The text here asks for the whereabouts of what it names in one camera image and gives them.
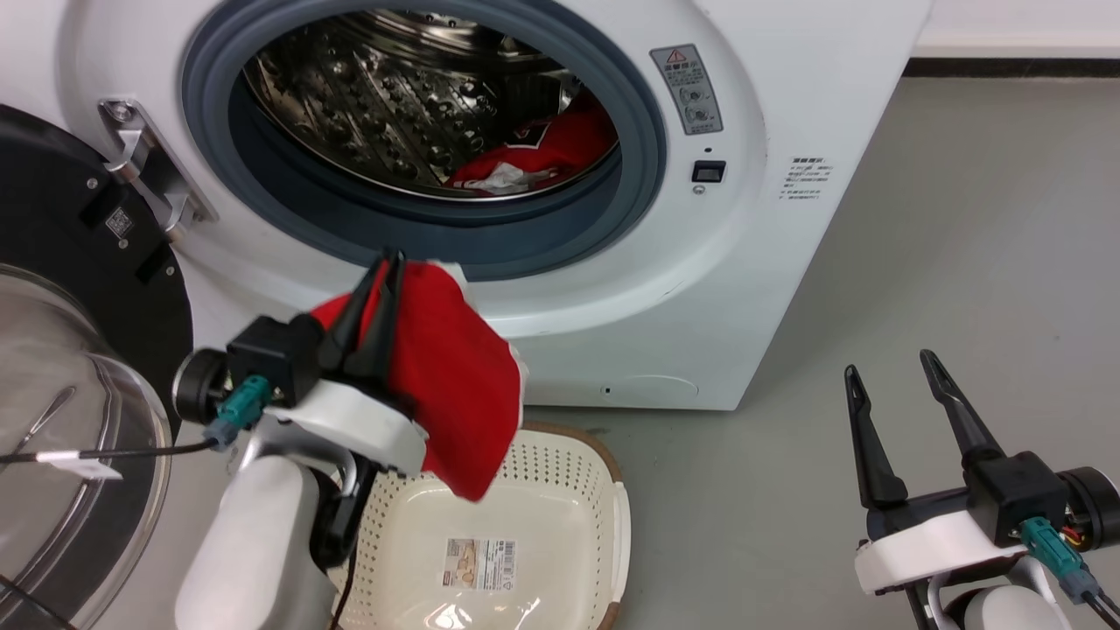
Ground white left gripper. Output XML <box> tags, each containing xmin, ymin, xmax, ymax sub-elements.
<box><xmin>265</xmin><ymin>250</ymin><xmax>429</xmax><ymax>476</ymax></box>

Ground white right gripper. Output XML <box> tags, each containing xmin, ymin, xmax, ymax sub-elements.
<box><xmin>843</xmin><ymin>348</ymin><xmax>1026</xmax><ymax>598</ymax></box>

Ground red garment with white trim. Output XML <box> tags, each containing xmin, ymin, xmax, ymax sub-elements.
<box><xmin>311</xmin><ymin>260</ymin><xmax>529</xmax><ymax>503</ymax></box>

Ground white front-load washing machine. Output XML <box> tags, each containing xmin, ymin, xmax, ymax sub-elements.
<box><xmin>0</xmin><ymin>0</ymin><xmax>934</xmax><ymax>412</ymax></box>

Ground cream perforated laundry basket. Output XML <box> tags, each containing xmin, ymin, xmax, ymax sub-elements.
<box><xmin>328</xmin><ymin>423</ymin><xmax>633</xmax><ymax>630</ymax></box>

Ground printed label in basket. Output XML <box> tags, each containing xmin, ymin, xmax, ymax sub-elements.
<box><xmin>442</xmin><ymin>537</ymin><xmax>517</xmax><ymax>591</ymax></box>

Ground grey rubber door gasket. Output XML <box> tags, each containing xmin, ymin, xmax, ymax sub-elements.
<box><xmin>181</xmin><ymin>0</ymin><xmax>668</xmax><ymax>283</ymax></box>

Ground stainless steel washer drum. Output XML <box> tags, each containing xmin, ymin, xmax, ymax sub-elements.
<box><xmin>242</xmin><ymin>9</ymin><xmax>613</xmax><ymax>200</ymax></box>

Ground round white filter cover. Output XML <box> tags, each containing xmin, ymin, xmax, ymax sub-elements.
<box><xmin>604</xmin><ymin>374</ymin><xmax>701</xmax><ymax>409</ymax></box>

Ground red and white garment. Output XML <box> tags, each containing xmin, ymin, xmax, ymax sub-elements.
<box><xmin>444</xmin><ymin>92</ymin><xmax>620</xmax><ymax>195</ymax></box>

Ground metal door hinge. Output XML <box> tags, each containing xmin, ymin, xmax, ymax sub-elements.
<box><xmin>98</xmin><ymin>98</ymin><xmax>218</xmax><ymax>244</ymax></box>

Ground black washer door, clear dome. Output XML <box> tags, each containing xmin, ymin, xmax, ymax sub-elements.
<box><xmin>0</xmin><ymin>103</ymin><xmax>195</xmax><ymax>630</ymax></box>

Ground grey warning sticker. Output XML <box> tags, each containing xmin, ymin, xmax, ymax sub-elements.
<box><xmin>649</xmin><ymin>44</ymin><xmax>725</xmax><ymax>137</ymax></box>

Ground teal left cable connector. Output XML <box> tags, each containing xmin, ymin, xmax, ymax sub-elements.
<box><xmin>204</xmin><ymin>375</ymin><xmax>273</xmax><ymax>452</ymax></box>

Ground teal cable connector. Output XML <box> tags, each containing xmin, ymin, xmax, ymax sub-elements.
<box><xmin>204</xmin><ymin>375</ymin><xmax>273</xmax><ymax>452</ymax></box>
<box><xmin>1018</xmin><ymin>515</ymin><xmax>1100</xmax><ymax>605</ymax></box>

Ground teal right cable connector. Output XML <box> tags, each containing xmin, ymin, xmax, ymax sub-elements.
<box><xmin>1018</xmin><ymin>515</ymin><xmax>1100</xmax><ymax>605</ymax></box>

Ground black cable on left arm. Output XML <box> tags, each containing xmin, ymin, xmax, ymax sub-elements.
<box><xmin>325</xmin><ymin>462</ymin><xmax>379</xmax><ymax>630</ymax></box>

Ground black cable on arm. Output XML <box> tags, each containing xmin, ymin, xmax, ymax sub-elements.
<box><xmin>1083</xmin><ymin>584</ymin><xmax>1120</xmax><ymax>630</ymax></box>
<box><xmin>325</xmin><ymin>462</ymin><xmax>379</xmax><ymax>630</ymax></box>

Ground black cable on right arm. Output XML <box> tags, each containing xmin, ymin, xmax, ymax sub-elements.
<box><xmin>1083</xmin><ymin>584</ymin><xmax>1120</xmax><ymax>630</ymax></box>

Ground black cable with white tag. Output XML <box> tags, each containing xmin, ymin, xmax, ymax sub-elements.
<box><xmin>0</xmin><ymin>440</ymin><xmax>216</xmax><ymax>481</ymax></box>

